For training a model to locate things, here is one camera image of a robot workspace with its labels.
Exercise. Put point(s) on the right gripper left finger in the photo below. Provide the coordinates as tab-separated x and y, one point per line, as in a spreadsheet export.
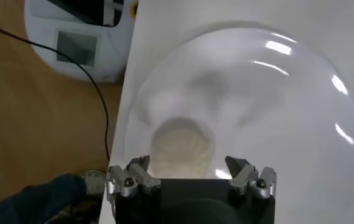
140	179

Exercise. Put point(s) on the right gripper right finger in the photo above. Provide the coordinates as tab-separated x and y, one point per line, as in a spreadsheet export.
246	178

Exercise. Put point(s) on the white steamed baozi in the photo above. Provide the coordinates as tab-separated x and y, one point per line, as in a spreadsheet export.
181	152

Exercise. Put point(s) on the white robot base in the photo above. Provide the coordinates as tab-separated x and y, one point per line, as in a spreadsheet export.
42	45

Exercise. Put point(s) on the grey shoe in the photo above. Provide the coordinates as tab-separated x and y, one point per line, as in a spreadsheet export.
96	182

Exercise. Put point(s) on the white round plate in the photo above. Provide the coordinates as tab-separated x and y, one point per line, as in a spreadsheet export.
271	106

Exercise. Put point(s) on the dark blue trouser leg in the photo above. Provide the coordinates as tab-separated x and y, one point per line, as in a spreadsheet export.
36	201

